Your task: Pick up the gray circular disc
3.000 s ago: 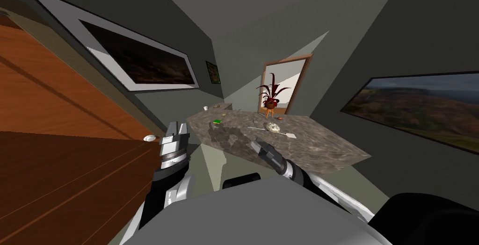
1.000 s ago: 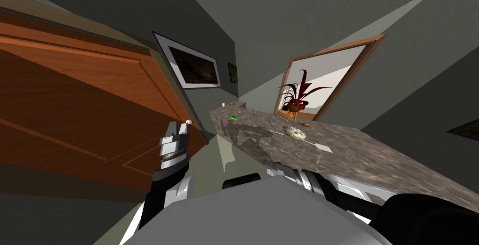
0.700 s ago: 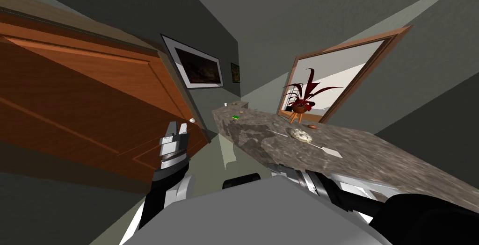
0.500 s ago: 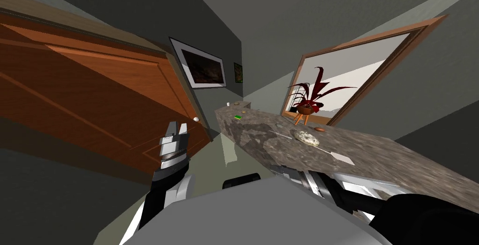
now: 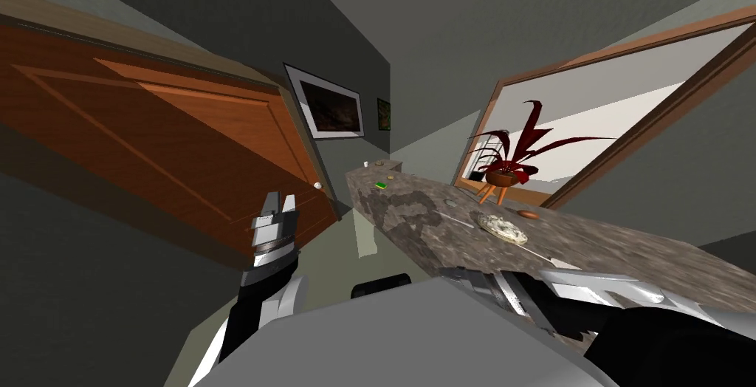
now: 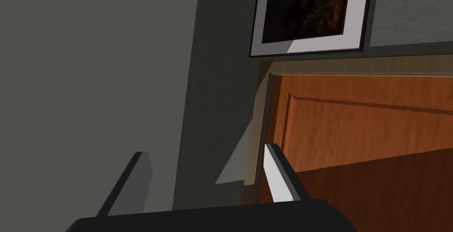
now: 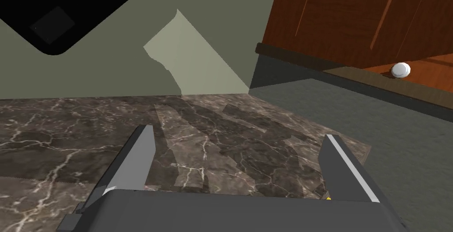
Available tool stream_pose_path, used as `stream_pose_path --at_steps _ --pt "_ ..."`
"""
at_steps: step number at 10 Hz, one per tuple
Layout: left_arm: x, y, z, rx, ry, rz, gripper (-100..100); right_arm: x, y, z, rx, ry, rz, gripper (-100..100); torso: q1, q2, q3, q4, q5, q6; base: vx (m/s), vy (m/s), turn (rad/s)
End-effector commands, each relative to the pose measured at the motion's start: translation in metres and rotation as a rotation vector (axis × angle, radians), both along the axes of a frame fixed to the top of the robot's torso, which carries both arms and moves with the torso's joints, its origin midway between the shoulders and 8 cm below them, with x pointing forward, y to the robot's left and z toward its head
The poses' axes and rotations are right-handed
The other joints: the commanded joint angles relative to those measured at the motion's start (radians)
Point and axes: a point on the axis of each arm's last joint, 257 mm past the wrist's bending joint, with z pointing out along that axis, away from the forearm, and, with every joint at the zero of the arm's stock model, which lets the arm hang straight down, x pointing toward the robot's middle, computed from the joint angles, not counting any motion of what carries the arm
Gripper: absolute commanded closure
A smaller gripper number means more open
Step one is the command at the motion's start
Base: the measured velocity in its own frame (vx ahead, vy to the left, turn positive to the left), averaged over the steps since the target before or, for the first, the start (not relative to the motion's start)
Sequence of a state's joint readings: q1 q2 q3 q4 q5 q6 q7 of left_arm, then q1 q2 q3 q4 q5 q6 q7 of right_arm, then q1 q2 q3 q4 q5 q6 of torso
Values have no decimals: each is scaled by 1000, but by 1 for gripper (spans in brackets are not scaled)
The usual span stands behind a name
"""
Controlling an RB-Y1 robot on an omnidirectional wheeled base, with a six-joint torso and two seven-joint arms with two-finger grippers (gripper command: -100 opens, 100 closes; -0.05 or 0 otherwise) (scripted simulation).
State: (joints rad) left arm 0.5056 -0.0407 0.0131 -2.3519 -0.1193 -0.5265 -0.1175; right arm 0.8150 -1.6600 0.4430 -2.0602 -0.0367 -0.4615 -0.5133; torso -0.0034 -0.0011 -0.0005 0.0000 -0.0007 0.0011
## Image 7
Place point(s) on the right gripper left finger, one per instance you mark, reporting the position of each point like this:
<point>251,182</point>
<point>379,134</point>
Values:
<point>132,166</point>

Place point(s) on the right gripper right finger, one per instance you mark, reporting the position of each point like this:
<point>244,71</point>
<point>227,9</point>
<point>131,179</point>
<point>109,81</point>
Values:
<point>345,175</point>

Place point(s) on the white round door knob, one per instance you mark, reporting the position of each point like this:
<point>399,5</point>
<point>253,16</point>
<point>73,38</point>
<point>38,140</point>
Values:
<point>401,70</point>

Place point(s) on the brown wooden door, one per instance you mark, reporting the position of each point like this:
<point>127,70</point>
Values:
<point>357,19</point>

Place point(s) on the black rounded panel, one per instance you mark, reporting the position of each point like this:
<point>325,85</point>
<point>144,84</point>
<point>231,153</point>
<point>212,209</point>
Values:
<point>60,9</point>

